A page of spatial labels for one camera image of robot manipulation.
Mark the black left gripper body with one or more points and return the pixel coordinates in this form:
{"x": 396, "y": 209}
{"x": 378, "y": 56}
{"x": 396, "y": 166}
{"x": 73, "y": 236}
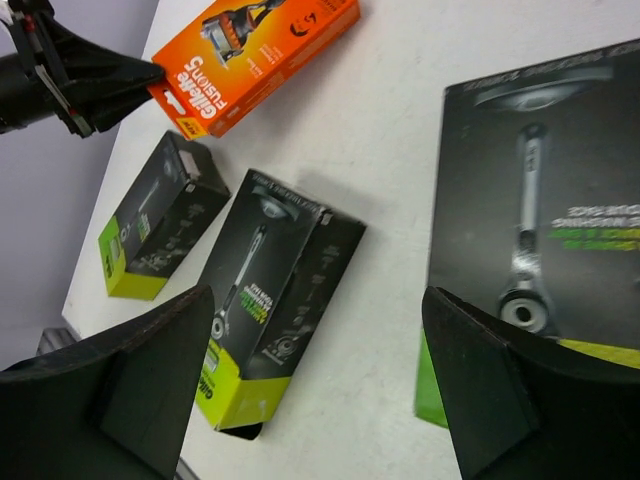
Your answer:
{"x": 28, "y": 91}

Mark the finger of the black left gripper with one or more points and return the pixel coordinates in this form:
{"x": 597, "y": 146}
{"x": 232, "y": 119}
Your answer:
{"x": 93, "y": 88}

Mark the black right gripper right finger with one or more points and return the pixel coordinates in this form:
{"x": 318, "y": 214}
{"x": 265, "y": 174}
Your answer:
{"x": 520, "y": 406}

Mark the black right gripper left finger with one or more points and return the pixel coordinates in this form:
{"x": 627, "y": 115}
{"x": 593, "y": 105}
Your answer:
{"x": 115, "y": 405}

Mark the orange Gillette razor box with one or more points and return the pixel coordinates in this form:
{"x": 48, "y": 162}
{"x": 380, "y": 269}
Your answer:
{"x": 235, "y": 54}

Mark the black green razor box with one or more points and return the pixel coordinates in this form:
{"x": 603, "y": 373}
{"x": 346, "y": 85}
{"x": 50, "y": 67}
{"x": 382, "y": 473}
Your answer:
{"x": 169, "y": 206}
{"x": 536, "y": 208}
{"x": 273, "y": 269}

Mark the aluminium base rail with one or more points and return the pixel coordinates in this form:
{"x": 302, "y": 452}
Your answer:
{"x": 53, "y": 339}

